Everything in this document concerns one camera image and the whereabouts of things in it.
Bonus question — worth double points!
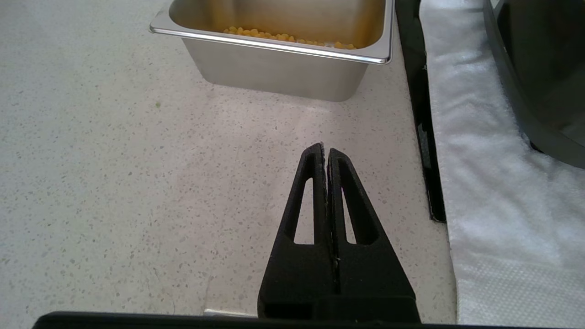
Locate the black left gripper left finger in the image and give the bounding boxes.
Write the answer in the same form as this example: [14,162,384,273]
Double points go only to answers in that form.
[258,143,339,320]

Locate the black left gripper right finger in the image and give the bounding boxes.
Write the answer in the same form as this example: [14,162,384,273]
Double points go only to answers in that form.
[327,148,421,323]

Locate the black rice cooker body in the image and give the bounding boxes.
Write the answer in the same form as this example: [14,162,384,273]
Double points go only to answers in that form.
[482,0,585,170]

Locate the white towel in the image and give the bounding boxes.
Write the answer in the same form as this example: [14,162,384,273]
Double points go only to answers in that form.
[418,0,585,327]

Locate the stainless steel tray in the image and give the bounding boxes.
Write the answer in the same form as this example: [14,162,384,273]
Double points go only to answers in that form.
[149,0,394,103]

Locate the black strip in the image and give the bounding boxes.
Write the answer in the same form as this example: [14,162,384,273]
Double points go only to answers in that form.
[395,0,447,223]

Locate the yellow corn kernels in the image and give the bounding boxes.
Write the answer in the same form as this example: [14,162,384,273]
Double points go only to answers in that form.
[223,27,357,50]

